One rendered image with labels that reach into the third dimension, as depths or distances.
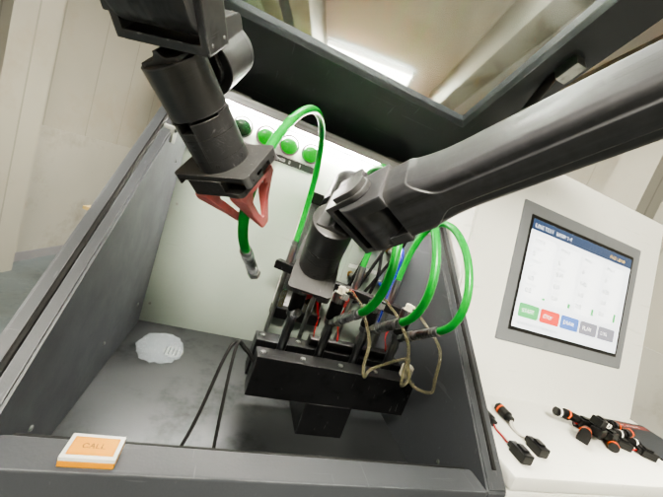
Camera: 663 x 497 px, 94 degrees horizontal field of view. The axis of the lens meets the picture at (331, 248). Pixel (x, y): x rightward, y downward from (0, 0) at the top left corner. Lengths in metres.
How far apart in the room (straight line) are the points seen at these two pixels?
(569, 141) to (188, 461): 0.48
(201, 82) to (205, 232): 0.57
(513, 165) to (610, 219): 0.90
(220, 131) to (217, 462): 0.37
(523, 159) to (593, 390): 0.95
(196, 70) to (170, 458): 0.41
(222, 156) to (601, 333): 1.06
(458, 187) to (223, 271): 0.70
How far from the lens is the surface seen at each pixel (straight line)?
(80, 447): 0.45
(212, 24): 0.31
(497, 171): 0.29
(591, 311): 1.10
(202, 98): 0.33
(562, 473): 0.76
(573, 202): 1.05
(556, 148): 0.28
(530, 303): 0.92
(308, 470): 0.49
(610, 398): 1.24
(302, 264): 0.45
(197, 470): 0.45
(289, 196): 0.84
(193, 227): 0.86
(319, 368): 0.63
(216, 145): 0.35
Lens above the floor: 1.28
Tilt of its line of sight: 8 degrees down
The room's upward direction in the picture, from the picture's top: 20 degrees clockwise
